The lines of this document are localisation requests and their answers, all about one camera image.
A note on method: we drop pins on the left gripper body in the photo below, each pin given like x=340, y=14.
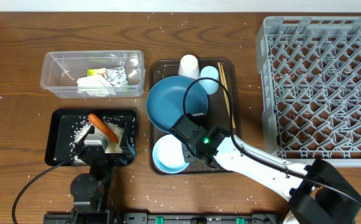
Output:
x=104, y=168

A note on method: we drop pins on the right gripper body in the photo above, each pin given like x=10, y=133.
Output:
x=193, y=149

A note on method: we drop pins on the light blue bowl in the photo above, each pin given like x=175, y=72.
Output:
x=167, y=155

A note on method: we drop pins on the orange carrot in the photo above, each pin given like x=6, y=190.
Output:
x=101, y=126

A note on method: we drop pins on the pile of rice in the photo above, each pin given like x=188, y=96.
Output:
x=111, y=147

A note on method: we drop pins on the dark blue plate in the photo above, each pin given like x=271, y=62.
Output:
x=169, y=98

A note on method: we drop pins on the white tissue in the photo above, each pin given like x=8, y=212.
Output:
x=95, y=86

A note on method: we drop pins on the silver foil snack wrapper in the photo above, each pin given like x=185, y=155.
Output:
x=115, y=77

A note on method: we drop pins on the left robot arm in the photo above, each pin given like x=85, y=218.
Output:
x=90, y=190

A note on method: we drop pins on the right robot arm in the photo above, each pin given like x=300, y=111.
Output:
x=315, y=193

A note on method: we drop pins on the black waste tray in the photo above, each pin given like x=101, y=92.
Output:
x=65, y=122

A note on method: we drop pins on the grey dishwasher rack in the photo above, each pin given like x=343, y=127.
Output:
x=310, y=70

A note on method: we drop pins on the dark brown serving tray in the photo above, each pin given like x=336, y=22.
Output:
x=217, y=114

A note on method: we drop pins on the wooden chopstick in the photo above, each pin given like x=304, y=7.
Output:
x=227, y=95
x=223, y=80

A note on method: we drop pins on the light blue plastic cup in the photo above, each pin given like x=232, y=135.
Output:
x=209, y=86

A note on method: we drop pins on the pink plastic cup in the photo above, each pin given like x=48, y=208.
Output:
x=189, y=67

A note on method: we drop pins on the clear plastic bin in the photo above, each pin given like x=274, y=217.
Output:
x=61, y=70

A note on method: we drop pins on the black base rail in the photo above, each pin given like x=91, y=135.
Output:
x=144, y=218

